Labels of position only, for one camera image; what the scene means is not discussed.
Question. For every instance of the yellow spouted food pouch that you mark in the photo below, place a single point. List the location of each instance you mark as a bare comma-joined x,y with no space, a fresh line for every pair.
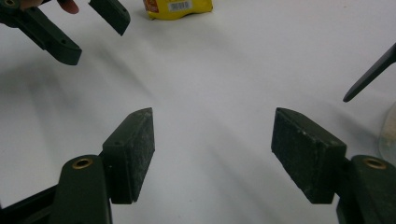
199,7

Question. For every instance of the white table sheet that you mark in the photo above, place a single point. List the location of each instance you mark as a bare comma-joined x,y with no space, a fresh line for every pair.
202,77

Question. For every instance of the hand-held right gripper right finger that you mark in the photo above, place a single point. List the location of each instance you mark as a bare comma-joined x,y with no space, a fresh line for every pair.
308,155

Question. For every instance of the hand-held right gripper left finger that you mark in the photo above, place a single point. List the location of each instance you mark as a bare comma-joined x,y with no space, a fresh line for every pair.
130,155

